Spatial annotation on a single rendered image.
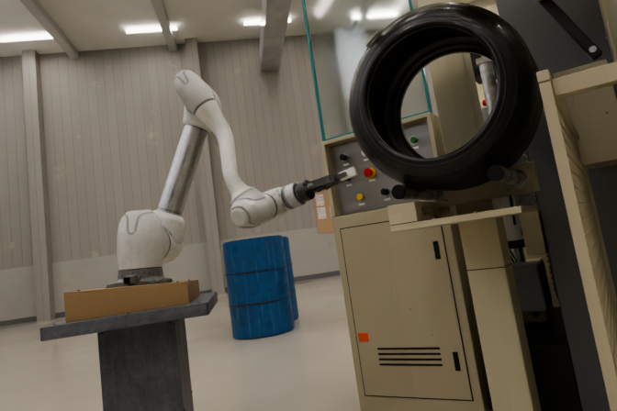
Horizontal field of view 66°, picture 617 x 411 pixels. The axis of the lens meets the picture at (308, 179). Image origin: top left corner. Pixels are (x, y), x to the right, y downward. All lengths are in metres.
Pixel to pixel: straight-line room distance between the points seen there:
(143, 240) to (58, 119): 11.88
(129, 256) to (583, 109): 1.55
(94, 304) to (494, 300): 1.31
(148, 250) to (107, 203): 11.02
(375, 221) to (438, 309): 0.45
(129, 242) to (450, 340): 1.30
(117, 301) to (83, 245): 11.21
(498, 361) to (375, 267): 0.65
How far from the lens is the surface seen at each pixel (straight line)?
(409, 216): 1.42
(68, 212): 13.05
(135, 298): 1.66
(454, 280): 2.04
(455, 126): 1.78
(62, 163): 13.28
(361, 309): 2.22
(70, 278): 12.94
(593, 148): 1.64
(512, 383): 1.82
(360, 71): 1.54
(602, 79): 0.87
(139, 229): 1.80
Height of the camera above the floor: 0.77
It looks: 8 degrees up
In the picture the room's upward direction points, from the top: 8 degrees counter-clockwise
